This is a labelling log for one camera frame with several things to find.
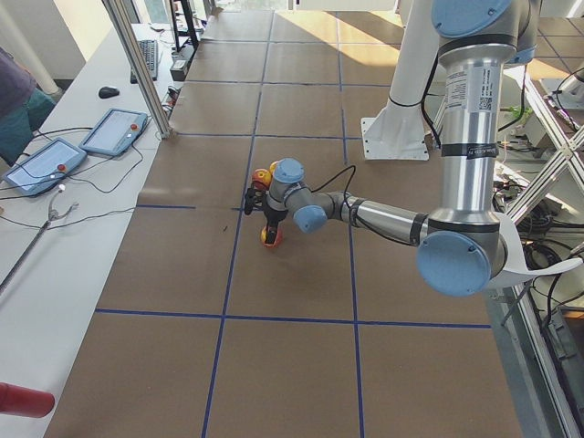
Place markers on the rear red yellow apple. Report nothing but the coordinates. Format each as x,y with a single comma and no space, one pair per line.
261,179

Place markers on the aluminium frame post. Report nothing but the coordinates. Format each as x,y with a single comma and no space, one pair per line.
121,22

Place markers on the far grey teach pendant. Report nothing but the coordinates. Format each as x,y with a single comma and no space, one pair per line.
115,132

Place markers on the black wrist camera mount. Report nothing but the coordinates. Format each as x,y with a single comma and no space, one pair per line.
255,200

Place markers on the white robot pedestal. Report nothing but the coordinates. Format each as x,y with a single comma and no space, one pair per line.
397,132

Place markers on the near grey teach pendant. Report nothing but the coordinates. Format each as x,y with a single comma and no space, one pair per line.
45,168

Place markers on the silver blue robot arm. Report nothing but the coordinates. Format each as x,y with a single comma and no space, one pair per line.
460,246

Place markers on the grey teach pendant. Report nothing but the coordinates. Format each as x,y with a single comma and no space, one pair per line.
115,132
45,168

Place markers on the black keyboard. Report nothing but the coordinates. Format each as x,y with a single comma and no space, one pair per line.
150,54

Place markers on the red cylinder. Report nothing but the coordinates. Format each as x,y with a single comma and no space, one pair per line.
25,402

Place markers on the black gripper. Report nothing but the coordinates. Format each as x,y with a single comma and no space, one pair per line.
273,218

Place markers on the lone red yellow apple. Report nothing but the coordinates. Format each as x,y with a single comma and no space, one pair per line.
271,236

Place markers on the black computer mouse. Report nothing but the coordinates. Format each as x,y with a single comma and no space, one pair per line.
108,92

